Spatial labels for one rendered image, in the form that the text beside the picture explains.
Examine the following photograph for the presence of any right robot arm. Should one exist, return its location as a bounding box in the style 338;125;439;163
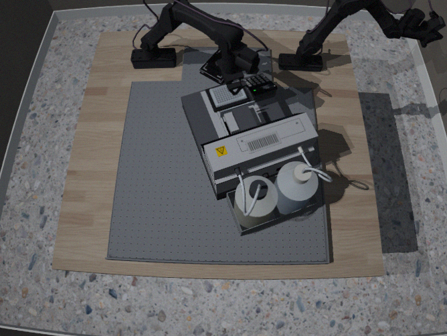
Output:
130;0;260;74

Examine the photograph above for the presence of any white flexible hose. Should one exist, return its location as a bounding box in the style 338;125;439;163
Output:
301;153;333;183

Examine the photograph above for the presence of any white rectangular well plate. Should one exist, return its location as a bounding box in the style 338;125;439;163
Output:
209;84;247;108

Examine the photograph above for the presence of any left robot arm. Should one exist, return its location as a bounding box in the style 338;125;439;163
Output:
279;0;425;68

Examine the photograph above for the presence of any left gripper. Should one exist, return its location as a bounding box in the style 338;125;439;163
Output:
411;13;443;48

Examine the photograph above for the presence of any grey flexible hose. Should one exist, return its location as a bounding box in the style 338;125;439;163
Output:
238;175;262;216

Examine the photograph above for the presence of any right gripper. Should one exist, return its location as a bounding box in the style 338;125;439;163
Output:
215;59;246;95

